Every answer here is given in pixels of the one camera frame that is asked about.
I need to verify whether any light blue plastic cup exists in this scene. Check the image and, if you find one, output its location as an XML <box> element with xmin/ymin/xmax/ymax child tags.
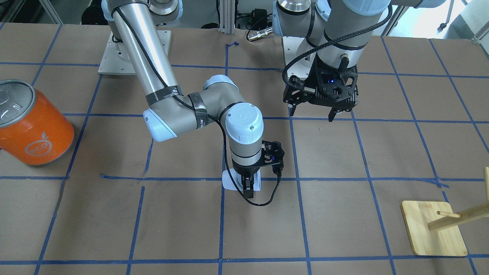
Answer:
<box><xmin>222</xmin><ymin>168</ymin><xmax>261</xmax><ymax>191</ymax></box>

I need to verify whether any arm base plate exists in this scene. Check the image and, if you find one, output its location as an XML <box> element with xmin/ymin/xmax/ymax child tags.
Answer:
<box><xmin>282</xmin><ymin>36</ymin><xmax>316</xmax><ymax>78</ymax></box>
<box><xmin>98</xmin><ymin>30</ymin><xmax>172</xmax><ymax>75</ymax></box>

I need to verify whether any wooden mug tree stand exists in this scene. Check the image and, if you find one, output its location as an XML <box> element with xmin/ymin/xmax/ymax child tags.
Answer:
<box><xmin>400</xmin><ymin>167</ymin><xmax>489</xmax><ymax>256</ymax></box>

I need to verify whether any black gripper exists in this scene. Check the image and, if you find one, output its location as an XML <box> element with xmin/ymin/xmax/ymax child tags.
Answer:
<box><xmin>283</xmin><ymin>61</ymin><xmax>359</xmax><ymax>122</ymax></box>
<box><xmin>234</xmin><ymin>163</ymin><xmax>261</xmax><ymax>199</ymax></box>

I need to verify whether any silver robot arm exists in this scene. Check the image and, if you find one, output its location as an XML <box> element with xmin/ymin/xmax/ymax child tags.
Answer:
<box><xmin>272</xmin><ymin>0</ymin><xmax>444</xmax><ymax>121</ymax></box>
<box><xmin>101</xmin><ymin>0</ymin><xmax>264</xmax><ymax>199</ymax></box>

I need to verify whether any orange tin can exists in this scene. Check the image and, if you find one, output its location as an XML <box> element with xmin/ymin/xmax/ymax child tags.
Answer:
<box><xmin>0</xmin><ymin>79</ymin><xmax>74</xmax><ymax>165</ymax></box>

